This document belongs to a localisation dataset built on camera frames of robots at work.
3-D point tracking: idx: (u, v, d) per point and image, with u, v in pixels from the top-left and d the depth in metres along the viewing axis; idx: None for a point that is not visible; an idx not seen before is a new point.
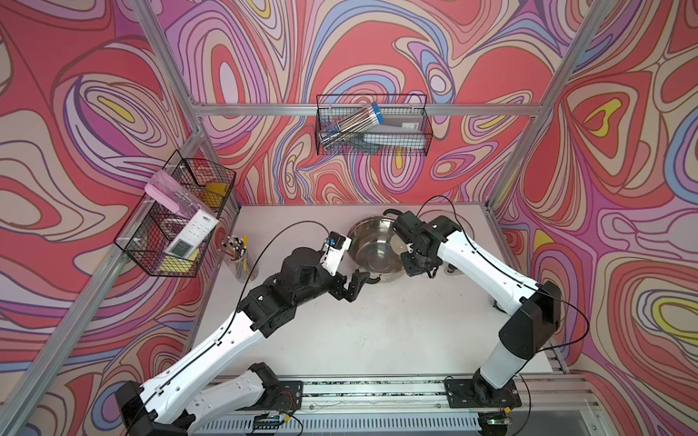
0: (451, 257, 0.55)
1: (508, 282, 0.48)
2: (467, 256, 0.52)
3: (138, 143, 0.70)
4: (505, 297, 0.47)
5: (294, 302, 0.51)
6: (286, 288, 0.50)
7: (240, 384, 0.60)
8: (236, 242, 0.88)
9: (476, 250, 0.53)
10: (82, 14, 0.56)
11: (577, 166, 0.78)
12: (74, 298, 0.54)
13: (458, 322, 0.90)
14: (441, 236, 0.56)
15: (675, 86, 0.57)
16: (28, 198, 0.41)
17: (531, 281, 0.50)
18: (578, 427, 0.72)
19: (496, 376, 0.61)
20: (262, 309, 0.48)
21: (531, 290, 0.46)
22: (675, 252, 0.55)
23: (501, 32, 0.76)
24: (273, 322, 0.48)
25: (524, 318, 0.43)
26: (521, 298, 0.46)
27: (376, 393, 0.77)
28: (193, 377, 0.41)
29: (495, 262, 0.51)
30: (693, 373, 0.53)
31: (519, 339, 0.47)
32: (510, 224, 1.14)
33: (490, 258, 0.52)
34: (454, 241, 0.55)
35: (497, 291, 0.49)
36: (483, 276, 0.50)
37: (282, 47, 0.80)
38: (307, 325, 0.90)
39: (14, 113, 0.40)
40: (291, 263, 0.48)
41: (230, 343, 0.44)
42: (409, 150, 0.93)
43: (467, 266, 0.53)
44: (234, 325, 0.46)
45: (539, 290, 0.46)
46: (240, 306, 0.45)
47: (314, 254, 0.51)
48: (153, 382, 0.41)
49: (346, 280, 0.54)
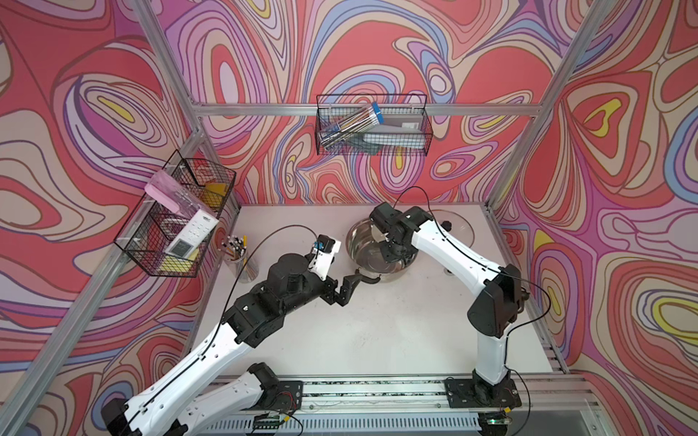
0: (424, 246, 0.58)
1: (474, 267, 0.52)
2: (439, 244, 0.56)
3: (138, 143, 0.70)
4: (472, 281, 0.51)
5: (282, 312, 0.49)
6: (273, 297, 0.49)
7: (236, 389, 0.59)
8: (236, 241, 0.88)
9: (446, 238, 0.56)
10: (82, 14, 0.56)
11: (577, 167, 0.78)
12: (74, 298, 0.54)
13: (457, 322, 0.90)
14: (413, 226, 0.59)
15: (676, 86, 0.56)
16: (28, 199, 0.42)
17: (493, 262, 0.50)
18: (578, 427, 0.72)
19: (489, 371, 0.62)
20: (248, 320, 0.46)
21: (494, 272, 0.51)
22: (675, 252, 0.55)
23: (501, 33, 0.76)
24: (259, 332, 0.46)
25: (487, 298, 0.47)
26: (484, 280, 0.50)
27: (376, 393, 0.77)
28: (177, 394, 0.40)
29: (463, 249, 0.55)
30: (693, 373, 0.53)
31: (483, 317, 0.51)
32: (509, 224, 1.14)
33: (459, 243, 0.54)
34: (426, 230, 0.58)
35: (466, 276, 0.52)
36: (453, 262, 0.54)
37: (282, 47, 0.80)
38: (307, 325, 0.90)
39: (14, 114, 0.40)
40: (277, 272, 0.46)
41: (214, 357, 0.43)
42: (409, 150, 0.93)
43: (438, 254, 0.56)
44: (217, 339, 0.45)
45: (502, 272, 0.51)
46: (224, 318, 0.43)
47: (304, 262, 0.49)
48: (137, 400, 0.40)
49: (337, 284, 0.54)
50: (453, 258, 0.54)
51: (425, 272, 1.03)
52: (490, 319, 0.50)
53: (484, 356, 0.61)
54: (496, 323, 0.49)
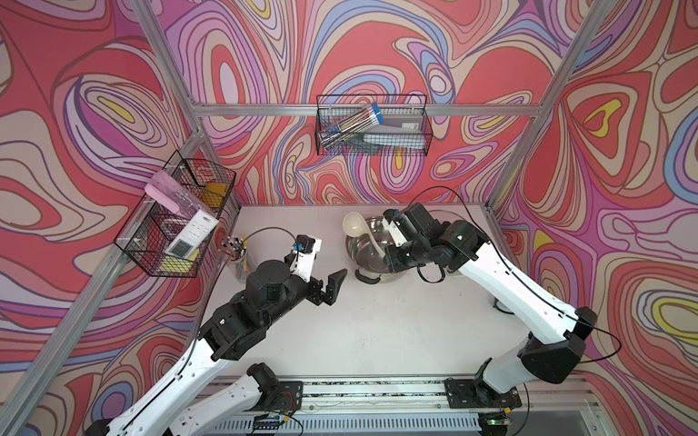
0: (481, 277, 0.46)
1: (551, 313, 0.42)
2: (502, 279, 0.44)
3: (138, 143, 0.70)
4: (546, 328, 0.42)
5: (262, 323, 0.46)
6: (254, 308, 0.45)
7: (234, 392, 0.59)
8: (236, 242, 0.88)
9: (511, 271, 0.45)
10: (82, 14, 0.56)
11: (577, 167, 0.78)
12: (74, 298, 0.54)
13: (458, 322, 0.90)
14: (469, 253, 0.45)
15: (676, 86, 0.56)
16: (28, 199, 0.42)
17: (571, 309, 0.43)
18: (578, 427, 0.72)
19: (499, 381, 0.61)
20: (224, 334, 0.43)
21: (573, 322, 0.41)
22: (675, 252, 0.55)
23: (501, 33, 0.76)
24: (237, 345, 0.43)
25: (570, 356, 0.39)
26: (565, 332, 0.40)
27: (376, 393, 0.77)
28: (157, 413, 0.39)
29: (532, 286, 0.44)
30: (693, 373, 0.53)
31: (549, 369, 0.44)
32: (509, 225, 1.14)
33: (524, 278, 0.45)
34: (483, 258, 0.45)
35: (536, 321, 0.43)
36: (523, 303, 0.43)
37: (282, 47, 0.80)
38: (307, 325, 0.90)
39: (14, 114, 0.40)
40: (255, 282, 0.42)
41: (191, 377, 0.41)
42: (409, 150, 0.93)
43: (496, 289, 0.45)
44: (194, 357, 0.42)
45: (580, 321, 0.42)
46: (201, 333, 0.44)
47: (285, 268, 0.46)
48: (118, 421, 0.39)
49: (323, 284, 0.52)
50: (521, 298, 0.43)
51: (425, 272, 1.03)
52: (557, 371, 0.43)
53: (499, 369, 0.59)
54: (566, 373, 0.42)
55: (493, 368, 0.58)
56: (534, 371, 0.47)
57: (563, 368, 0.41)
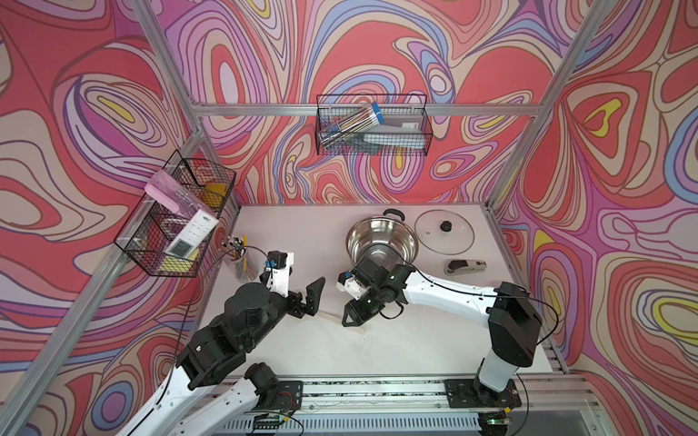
0: (415, 298, 0.57)
1: (471, 301, 0.50)
2: (428, 292, 0.55)
3: (138, 143, 0.70)
4: (476, 315, 0.48)
5: (241, 348, 0.45)
6: (231, 333, 0.45)
7: (229, 401, 0.59)
8: (236, 242, 0.88)
9: (434, 282, 0.56)
10: (82, 14, 0.56)
11: (577, 167, 0.78)
12: (74, 298, 0.54)
13: (457, 322, 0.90)
14: (400, 284, 0.59)
15: (676, 86, 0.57)
16: (28, 198, 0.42)
17: (490, 289, 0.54)
18: (578, 427, 0.72)
19: (494, 380, 0.61)
20: (201, 361, 0.42)
21: (493, 299, 0.48)
22: (676, 252, 0.55)
23: (501, 32, 0.76)
24: (214, 371, 0.43)
25: (498, 326, 0.44)
26: (486, 310, 0.47)
27: (376, 393, 0.77)
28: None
29: (453, 286, 0.54)
30: (693, 373, 0.53)
31: (508, 348, 0.46)
32: (510, 224, 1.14)
33: (447, 283, 0.55)
34: (413, 282, 0.58)
35: (466, 312, 0.50)
36: (451, 303, 0.52)
37: (282, 47, 0.80)
38: (306, 325, 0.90)
39: (14, 114, 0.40)
40: (233, 307, 0.42)
41: (169, 405, 0.41)
42: (408, 150, 0.93)
43: (430, 301, 0.55)
44: (170, 386, 0.42)
45: (499, 295, 0.48)
46: (180, 361, 0.43)
47: (265, 292, 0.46)
48: None
49: (302, 297, 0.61)
50: (447, 302, 0.52)
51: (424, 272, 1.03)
52: (515, 348, 0.45)
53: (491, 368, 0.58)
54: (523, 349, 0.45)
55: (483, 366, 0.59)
56: (511, 359, 0.48)
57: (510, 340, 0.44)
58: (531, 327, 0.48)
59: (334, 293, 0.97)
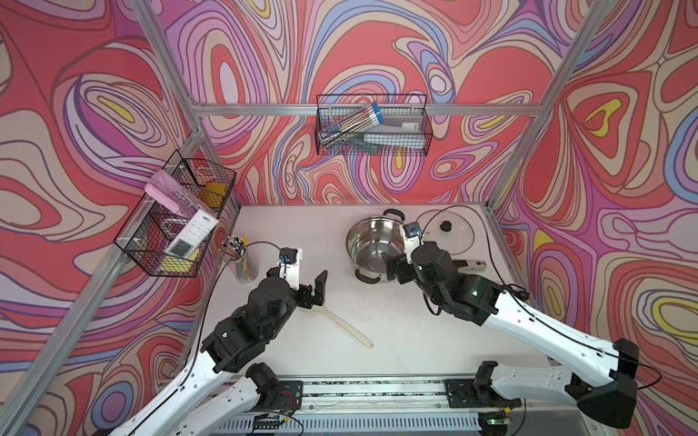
0: (504, 327, 0.47)
1: (588, 355, 0.41)
2: (525, 327, 0.45)
3: (138, 143, 0.70)
4: (589, 371, 0.41)
5: (263, 336, 0.49)
6: (254, 323, 0.49)
7: (230, 397, 0.59)
8: (236, 242, 0.88)
9: (534, 317, 0.45)
10: (82, 14, 0.56)
11: (577, 166, 0.78)
12: (74, 298, 0.54)
13: (457, 322, 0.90)
14: (487, 308, 0.47)
15: (676, 86, 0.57)
16: (28, 198, 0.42)
17: (606, 343, 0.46)
18: (578, 427, 0.72)
19: (510, 391, 0.60)
20: (226, 349, 0.46)
21: (614, 359, 0.41)
22: (675, 252, 0.55)
23: (501, 32, 0.76)
24: (238, 359, 0.46)
25: (623, 398, 0.38)
26: (611, 372, 0.39)
27: (376, 393, 0.77)
28: (157, 424, 0.41)
29: (558, 328, 0.44)
30: (693, 372, 0.53)
31: (607, 410, 0.41)
32: (510, 224, 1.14)
33: (549, 322, 0.45)
34: (505, 308, 0.47)
35: (576, 364, 0.42)
36: (556, 349, 0.43)
37: (282, 47, 0.80)
38: (307, 325, 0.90)
39: (14, 113, 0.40)
40: (257, 298, 0.45)
41: (193, 387, 0.43)
42: (409, 150, 0.93)
43: (523, 335, 0.46)
44: (194, 369, 0.44)
45: (620, 355, 0.41)
46: (204, 345, 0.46)
47: (284, 284, 0.49)
48: (119, 431, 0.41)
49: (312, 288, 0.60)
50: (552, 344, 0.43)
51: None
52: (621, 415, 0.40)
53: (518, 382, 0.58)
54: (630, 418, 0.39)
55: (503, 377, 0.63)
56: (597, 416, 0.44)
57: (622, 409, 0.39)
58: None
59: (334, 292, 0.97)
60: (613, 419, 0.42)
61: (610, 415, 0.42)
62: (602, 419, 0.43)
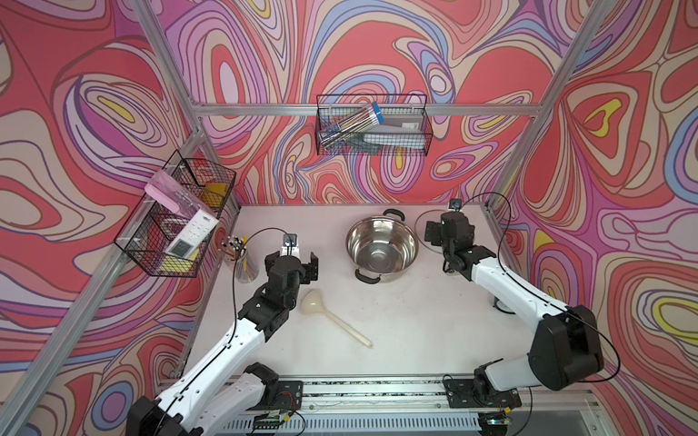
0: (483, 279, 0.58)
1: (533, 301, 0.48)
2: (496, 277, 0.55)
3: (138, 143, 0.70)
4: (529, 314, 0.48)
5: (286, 305, 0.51)
6: (276, 294, 0.57)
7: (240, 388, 0.60)
8: (236, 242, 0.88)
9: (507, 272, 0.55)
10: (82, 14, 0.56)
11: (576, 166, 0.78)
12: (74, 298, 0.54)
13: (457, 322, 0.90)
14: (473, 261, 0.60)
15: (675, 86, 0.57)
16: (28, 198, 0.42)
17: (560, 302, 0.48)
18: (578, 427, 0.72)
19: (499, 378, 0.62)
20: (259, 316, 0.54)
21: (557, 309, 0.46)
22: (675, 252, 0.55)
23: (501, 32, 0.76)
24: (273, 324, 0.55)
25: (545, 332, 0.43)
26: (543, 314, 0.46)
27: (376, 393, 0.77)
28: (208, 382, 0.44)
29: (526, 284, 0.52)
30: (693, 373, 0.53)
31: (544, 360, 0.45)
32: (510, 224, 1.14)
33: (521, 280, 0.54)
34: (486, 264, 0.59)
35: (523, 309, 0.49)
36: (512, 295, 0.51)
37: (282, 47, 0.80)
38: (307, 325, 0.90)
39: (14, 114, 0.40)
40: (276, 272, 0.55)
41: (239, 344, 0.49)
42: (409, 150, 0.93)
43: (493, 286, 0.56)
44: (238, 331, 0.51)
45: (566, 311, 0.46)
46: (241, 316, 0.54)
47: (295, 259, 0.59)
48: (169, 391, 0.42)
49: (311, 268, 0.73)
50: (508, 290, 0.52)
51: (424, 272, 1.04)
52: (554, 366, 0.43)
53: (503, 363, 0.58)
54: (562, 369, 0.42)
55: (495, 366, 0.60)
56: (542, 373, 0.46)
57: (550, 352, 0.43)
58: (586, 356, 0.44)
59: (334, 293, 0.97)
60: (552, 376, 0.44)
61: (548, 370, 0.44)
62: (546, 380, 0.45)
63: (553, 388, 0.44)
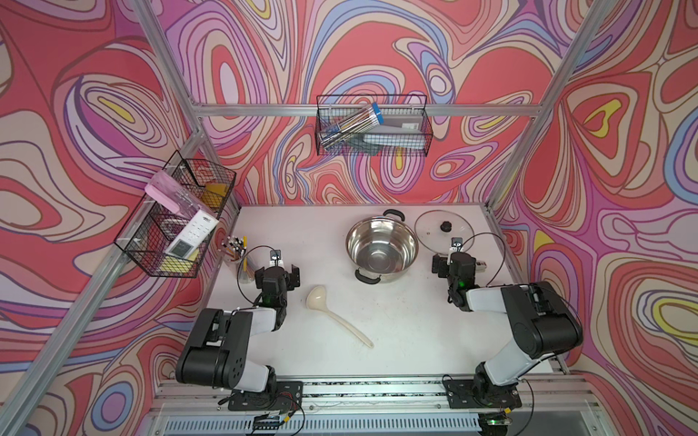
0: (472, 299, 0.70)
1: None
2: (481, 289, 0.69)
3: (138, 143, 0.70)
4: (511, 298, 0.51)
5: (282, 303, 0.74)
6: (272, 298, 0.73)
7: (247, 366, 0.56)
8: (236, 242, 0.88)
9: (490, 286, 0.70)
10: (82, 15, 0.56)
11: (576, 166, 0.78)
12: (74, 298, 0.54)
13: (458, 322, 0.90)
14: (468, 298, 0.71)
15: (675, 87, 0.55)
16: (27, 198, 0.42)
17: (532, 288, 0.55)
18: (579, 427, 0.72)
19: (496, 371, 0.63)
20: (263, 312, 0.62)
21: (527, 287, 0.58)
22: (676, 252, 0.55)
23: (500, 34, 0.77)
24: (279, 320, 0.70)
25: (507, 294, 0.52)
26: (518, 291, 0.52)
27: (376, 394, 0.76)
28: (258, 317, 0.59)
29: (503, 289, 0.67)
30: (693, 373, 0.53)
31: (516, 322, 0.51)
32: (510, 225, 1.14)
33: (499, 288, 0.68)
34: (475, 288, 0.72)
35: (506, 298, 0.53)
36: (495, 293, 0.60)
37: (283, 48, 0.80)
38: (307, 325, 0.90)
39: (14, 114, 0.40)
40: (268, 282, 0.70)
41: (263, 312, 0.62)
42: (409, 150, 0.93)
43: (482, 302, 0.66)
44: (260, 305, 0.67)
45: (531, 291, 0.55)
46: None
47: (279, 269, 0.74)
48: None
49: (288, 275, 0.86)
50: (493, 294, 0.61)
51: (424, 272, 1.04)
52: (522, 320, 0.49)
53: (498, 355, 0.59)
54: (526, 318, 0.49)
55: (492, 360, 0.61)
56: (522, 341, 0.50)
57: (516, 310, 0.50)
58: (560, 319, 0.49)
59: (334, 293, 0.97)
60: (527, 337, 0.48)
61: (525, 333, 0.49)
62: (526, 345, 0.49)
63: (534, 349, 0.47)
